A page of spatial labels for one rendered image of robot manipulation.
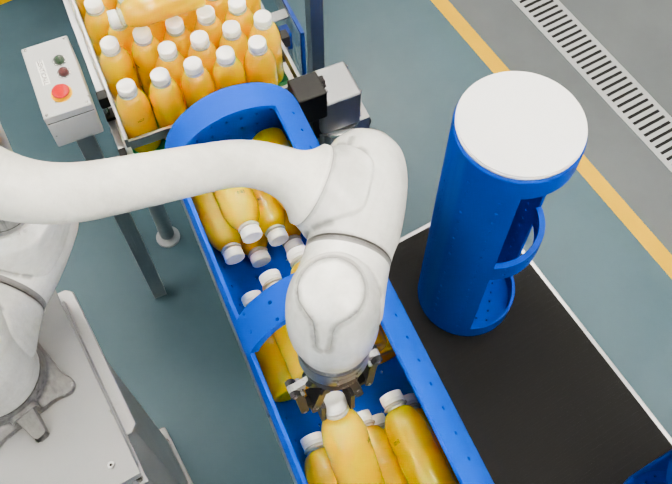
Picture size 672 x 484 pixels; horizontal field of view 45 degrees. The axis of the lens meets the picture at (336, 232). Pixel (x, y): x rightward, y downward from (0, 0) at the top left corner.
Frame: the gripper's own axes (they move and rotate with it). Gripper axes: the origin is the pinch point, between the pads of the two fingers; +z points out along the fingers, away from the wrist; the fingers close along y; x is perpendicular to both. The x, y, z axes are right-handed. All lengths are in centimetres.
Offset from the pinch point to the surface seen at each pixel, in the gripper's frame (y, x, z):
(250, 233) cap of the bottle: -0.1, 38.0, 13.9
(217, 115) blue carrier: 2, 58, 4
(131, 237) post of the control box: -24, 88, 86
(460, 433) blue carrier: 16.7, -10.3, 9.1
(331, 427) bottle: -1.7, -2.8, 3.3
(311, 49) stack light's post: 39, 106, 56
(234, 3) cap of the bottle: 17, 94, 17
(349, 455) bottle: -0.7, -7.2, 5.7
